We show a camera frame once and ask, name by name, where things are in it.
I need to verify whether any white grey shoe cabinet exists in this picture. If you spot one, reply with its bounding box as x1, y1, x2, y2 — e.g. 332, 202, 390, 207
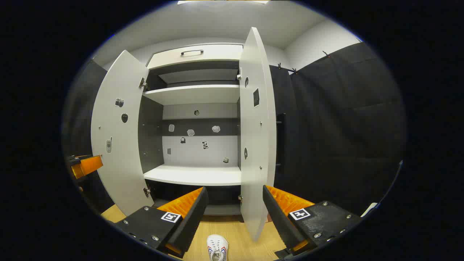
139, 43, 244, 216

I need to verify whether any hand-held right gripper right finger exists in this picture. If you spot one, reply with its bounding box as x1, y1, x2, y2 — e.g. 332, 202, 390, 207
262, 185, 363, 254

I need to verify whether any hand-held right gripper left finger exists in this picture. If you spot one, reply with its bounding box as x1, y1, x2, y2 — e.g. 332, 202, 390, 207
115, 187, 209, 258

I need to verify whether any white cabinet door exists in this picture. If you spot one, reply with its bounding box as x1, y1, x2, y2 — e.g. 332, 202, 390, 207
239, 27, 278, 243
91, 50, 154, 217

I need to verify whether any white cabinet drawer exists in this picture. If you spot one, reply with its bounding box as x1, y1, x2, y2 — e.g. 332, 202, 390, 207
147, 44, 244, 70

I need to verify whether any black door handle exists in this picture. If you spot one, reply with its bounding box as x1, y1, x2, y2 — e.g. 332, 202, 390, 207
276, 113, 287, 174

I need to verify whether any white canvas shoe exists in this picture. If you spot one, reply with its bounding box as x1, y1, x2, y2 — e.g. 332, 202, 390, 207
207, 234, 229, 261

